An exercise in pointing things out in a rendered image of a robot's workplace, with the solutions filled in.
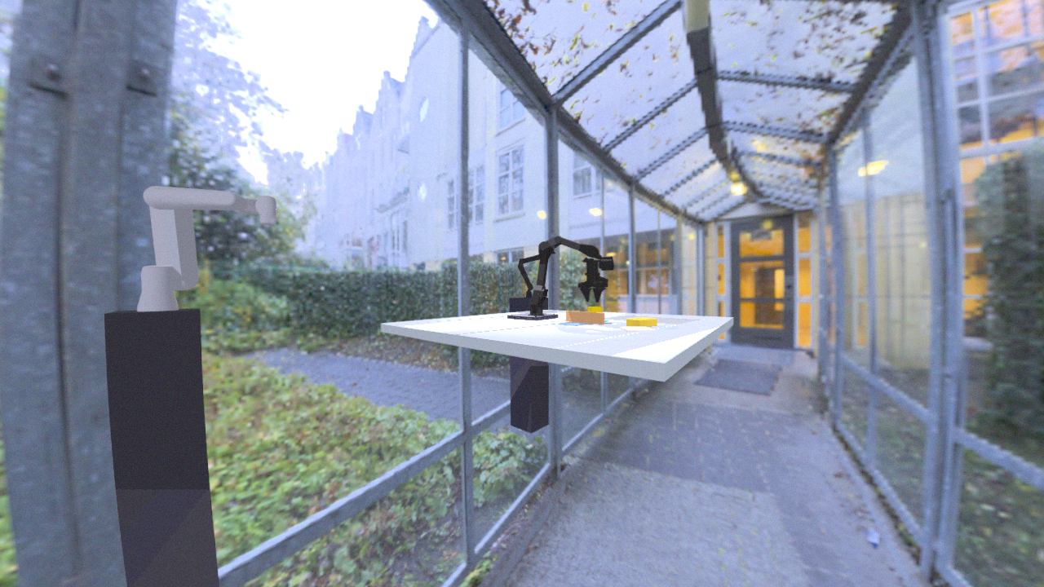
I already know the wooden plank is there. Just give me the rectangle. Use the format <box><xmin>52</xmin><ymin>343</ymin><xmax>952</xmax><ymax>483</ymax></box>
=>
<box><xmin>566</xmin><ymin>311</ymin><xmax>604</xmax><ymax>324</ymax></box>

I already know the yellow rectangular block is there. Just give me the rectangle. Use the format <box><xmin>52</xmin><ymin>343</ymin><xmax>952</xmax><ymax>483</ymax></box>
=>
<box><xmin>626</xmin><ymin>318</ymin><xmax>657</xmax><ymax>328</ymax></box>

